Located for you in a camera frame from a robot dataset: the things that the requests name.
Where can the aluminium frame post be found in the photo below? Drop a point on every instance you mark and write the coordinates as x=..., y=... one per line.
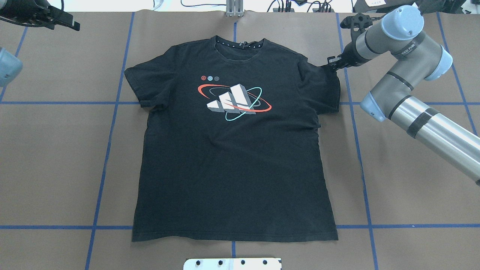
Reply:
x=235, y=8

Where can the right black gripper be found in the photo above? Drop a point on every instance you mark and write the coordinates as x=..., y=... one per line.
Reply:
x=348, y=53

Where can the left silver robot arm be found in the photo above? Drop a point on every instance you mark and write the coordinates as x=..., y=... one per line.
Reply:
x=10, y=66

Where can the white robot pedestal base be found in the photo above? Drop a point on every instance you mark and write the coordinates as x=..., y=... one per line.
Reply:
x=233, y=264

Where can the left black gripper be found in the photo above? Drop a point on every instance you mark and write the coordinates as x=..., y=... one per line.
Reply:
x=33, y=12

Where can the black graphic t-shirt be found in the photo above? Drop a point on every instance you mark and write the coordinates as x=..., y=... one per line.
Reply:
x=231, y=147

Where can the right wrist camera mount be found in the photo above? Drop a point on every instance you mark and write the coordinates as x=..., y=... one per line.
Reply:
x=358, y=24

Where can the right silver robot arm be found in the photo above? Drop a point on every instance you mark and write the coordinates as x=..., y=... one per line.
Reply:
x=418, y=57

